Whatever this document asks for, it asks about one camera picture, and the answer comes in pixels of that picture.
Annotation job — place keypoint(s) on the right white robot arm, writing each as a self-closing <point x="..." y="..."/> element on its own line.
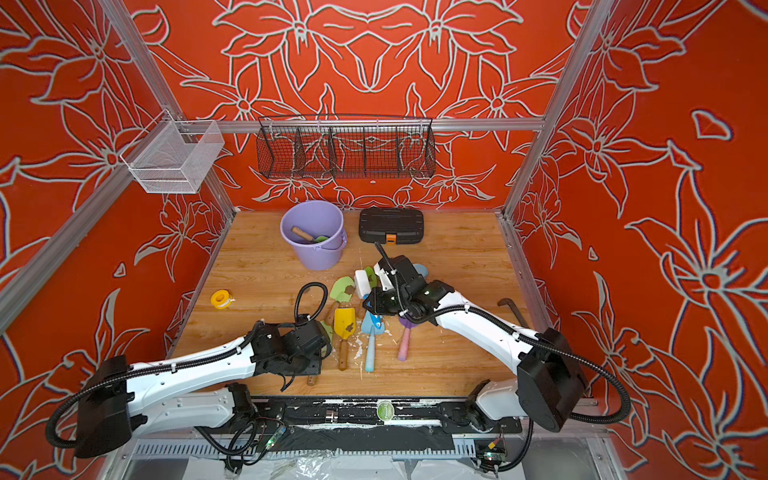
<point x="548" y="376"/>

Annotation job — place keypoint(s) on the pale green trowel left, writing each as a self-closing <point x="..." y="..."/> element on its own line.
<point x="341" y="295"/>

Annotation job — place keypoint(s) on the purple plastic bucket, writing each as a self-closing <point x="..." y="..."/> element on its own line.
<point x="316" y="232"/>

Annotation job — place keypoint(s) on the purple trowel pink handle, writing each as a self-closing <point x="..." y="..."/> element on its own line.
<point x="404" y="345"/>

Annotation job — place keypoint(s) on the white wire mesh basket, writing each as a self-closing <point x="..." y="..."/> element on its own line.
<point x="165" y="157"/>

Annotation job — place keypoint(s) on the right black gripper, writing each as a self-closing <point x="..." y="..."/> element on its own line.
<point x="378" y="302"/>

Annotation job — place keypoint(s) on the light blue trowel front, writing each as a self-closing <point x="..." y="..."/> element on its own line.
<point x="372" y="339"/>

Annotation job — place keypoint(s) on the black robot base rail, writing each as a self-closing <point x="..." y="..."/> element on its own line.
<point x="350" y="424"/>

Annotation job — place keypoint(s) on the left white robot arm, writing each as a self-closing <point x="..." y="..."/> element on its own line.
<point x="203" y="389"/>

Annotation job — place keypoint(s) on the green round sticker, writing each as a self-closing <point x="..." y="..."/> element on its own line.
<point x="385" y="410"/>

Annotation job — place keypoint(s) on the green square spade front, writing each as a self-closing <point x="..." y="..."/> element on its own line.
<point x="327" y="329"/>

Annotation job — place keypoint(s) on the light blue trowel back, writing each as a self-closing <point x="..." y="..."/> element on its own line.
<point x="421" y="270"/>

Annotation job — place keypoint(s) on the yellow tape roll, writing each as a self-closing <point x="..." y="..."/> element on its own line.
<point x="221" y="299"/>

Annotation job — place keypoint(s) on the green trowel wooden handle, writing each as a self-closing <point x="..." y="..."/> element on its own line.
<point x="372" y="277"/>

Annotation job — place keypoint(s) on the black plastic tool case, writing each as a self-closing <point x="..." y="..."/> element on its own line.
<point x="401" y="226"/>

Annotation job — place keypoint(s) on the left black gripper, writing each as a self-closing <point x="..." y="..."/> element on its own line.
<point x="316" y="369"/>

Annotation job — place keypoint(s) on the light blue trowel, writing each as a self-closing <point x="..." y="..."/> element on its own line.
<point x="421" y="270"/>
<point x="372" y="339"/>

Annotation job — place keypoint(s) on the black wire wall basket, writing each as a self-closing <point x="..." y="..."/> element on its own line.
<point x="356" y="147"/>

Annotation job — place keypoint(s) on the black hex key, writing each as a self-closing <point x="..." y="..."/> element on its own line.
<point x="512" y="306"/>

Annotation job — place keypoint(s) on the yellow square spade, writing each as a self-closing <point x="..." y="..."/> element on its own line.
<point x="344" y="326"/>

